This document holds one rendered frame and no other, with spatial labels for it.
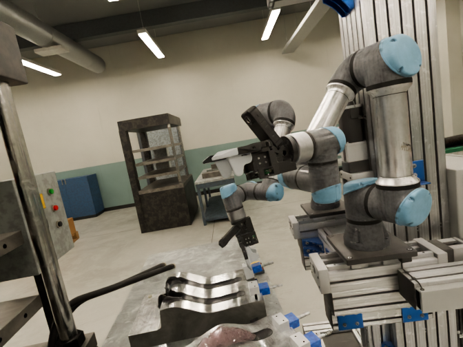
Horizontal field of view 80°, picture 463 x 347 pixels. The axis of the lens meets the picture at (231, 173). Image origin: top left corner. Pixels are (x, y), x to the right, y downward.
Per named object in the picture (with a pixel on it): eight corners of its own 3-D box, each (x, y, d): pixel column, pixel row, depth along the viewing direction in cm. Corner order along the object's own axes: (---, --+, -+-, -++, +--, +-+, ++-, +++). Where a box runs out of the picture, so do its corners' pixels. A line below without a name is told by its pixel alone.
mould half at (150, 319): (255, 284, 127) (251, 257, 125) (267, 321, 101) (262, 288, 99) (147, 307, 124) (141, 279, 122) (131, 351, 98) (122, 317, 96)
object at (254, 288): (282, 288, 110) (280, 275, 109) (285, 295, 105) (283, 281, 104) (249, 294, 109) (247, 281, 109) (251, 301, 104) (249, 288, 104)
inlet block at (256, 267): (273, 266, 120) (270, 254, 120) (276, 270, 115) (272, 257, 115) (245, 275, 119) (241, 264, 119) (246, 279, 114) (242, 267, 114)
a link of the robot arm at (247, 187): (268, 196, 123) (252, 204, 115) (249, 195, 131) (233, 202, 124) (265, 180, 122) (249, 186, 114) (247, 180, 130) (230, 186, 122)
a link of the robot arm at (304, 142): (309, 128, 65) (290, 135, 73) (293, 131, 64) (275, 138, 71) (316, 159, 65) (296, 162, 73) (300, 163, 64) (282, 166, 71)
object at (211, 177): (237, 196, 675) (231, 159, 663) (242, 219, 487) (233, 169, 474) (209, 201, 675) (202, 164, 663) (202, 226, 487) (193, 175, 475)
